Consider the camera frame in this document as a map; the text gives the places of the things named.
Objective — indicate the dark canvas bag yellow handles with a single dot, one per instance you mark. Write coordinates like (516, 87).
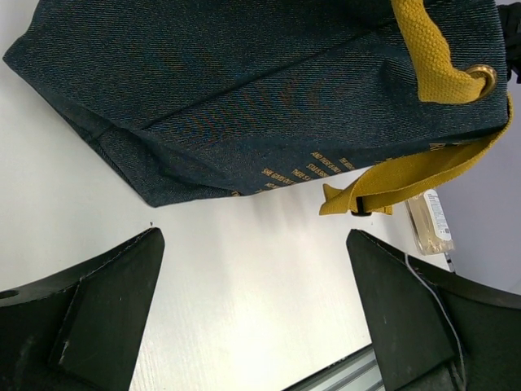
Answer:
(193, 100)

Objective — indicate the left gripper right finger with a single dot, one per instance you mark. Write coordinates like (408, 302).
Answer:
(430, 328)

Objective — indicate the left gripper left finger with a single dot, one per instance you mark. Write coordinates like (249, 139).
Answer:
(81, 328)

